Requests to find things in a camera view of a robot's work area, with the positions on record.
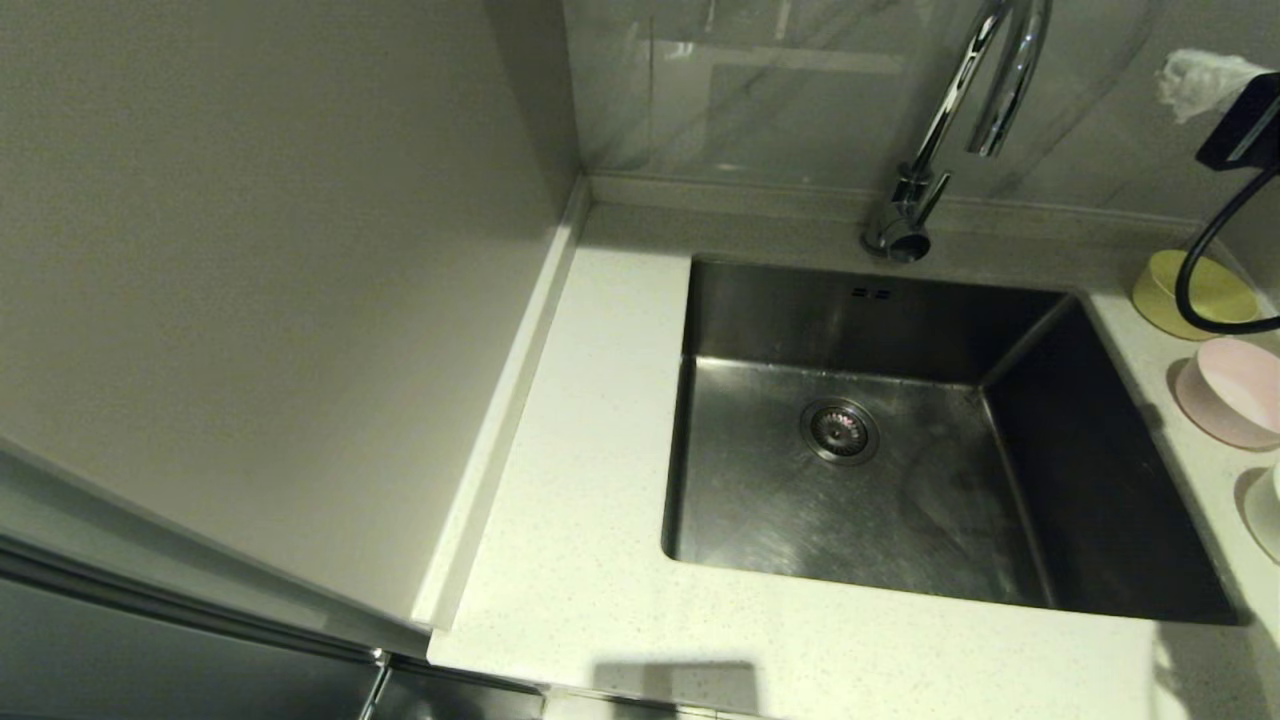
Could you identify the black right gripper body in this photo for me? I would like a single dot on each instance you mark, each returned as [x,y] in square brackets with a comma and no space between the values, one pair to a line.
[1245,125]

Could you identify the right gripper tissue-wrapped finger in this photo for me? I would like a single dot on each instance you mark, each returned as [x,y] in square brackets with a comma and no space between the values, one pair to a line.
[1200,82]

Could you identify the yellow plastic bowl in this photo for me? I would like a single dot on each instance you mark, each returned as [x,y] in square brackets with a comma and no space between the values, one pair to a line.
[1160,295]

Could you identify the pink plastic bowl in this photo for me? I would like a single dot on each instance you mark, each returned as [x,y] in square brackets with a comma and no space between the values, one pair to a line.
[1235,395]

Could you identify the chrome gooseneck faucet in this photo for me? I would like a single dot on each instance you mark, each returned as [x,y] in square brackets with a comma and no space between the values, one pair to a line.
[900,232]

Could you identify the white plastic bowl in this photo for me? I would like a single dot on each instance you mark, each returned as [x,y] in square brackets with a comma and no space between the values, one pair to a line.
[1268,515]

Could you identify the stainless steel sink basin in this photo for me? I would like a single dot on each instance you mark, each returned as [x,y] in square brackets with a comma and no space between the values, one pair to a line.
[760,540]

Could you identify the round metal drain strainer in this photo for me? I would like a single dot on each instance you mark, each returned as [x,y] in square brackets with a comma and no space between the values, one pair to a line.
[840,430]

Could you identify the dark steel appliance door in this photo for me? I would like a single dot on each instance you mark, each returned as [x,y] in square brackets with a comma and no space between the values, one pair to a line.
[150,660]

